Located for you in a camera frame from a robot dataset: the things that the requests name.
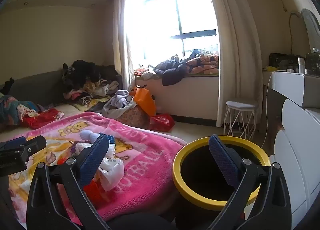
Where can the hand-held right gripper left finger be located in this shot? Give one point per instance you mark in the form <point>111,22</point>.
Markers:
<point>92,156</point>

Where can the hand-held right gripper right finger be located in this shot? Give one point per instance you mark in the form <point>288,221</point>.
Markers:
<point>222,156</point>

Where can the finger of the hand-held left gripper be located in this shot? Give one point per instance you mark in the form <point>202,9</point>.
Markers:
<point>35,144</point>
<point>12,143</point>

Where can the white and blue knit sock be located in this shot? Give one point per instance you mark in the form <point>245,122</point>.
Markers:
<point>87,135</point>

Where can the white plastic bag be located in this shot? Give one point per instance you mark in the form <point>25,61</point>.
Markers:
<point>112,175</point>

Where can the yellow-rimmed black bin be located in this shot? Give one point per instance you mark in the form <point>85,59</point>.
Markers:
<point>180,161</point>

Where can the red printed cloth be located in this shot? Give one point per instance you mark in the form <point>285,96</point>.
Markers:
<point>42,120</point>

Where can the pink printed blanket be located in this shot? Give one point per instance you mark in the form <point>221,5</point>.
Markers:
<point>140,150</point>

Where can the grey headboard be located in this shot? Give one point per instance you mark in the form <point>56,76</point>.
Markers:
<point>37,87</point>

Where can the grey clothes heap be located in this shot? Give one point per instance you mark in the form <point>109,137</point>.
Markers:
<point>120,97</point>

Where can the red plastic bag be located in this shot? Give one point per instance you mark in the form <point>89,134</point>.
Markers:
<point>162,121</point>

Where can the white window seat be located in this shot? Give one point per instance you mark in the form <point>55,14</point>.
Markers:
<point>187,95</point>

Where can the white scalloped drawer cabinet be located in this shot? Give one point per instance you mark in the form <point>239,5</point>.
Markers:
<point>295,145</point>

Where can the orange paper bag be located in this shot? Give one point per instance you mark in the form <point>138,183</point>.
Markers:
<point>143,100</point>

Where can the pile of mixed clothes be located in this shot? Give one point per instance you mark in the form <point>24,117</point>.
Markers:
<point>82,72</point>

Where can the orange patterned quilt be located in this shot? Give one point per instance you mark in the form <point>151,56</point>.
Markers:
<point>202,64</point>

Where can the red and grey clothes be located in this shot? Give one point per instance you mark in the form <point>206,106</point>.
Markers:
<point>145,74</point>

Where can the white dressing table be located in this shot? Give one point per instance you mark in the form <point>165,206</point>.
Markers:
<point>287,82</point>

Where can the black puffer jacket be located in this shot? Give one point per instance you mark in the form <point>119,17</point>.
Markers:
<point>170,72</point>

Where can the thick cream curtain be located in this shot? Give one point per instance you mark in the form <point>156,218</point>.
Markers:
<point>237,57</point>

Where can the black bag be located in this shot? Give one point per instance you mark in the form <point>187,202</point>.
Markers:
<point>282,60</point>

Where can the white bottle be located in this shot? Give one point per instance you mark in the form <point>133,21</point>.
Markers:
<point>301,65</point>

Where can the thin white curtain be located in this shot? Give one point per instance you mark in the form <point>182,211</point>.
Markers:
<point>118,32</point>

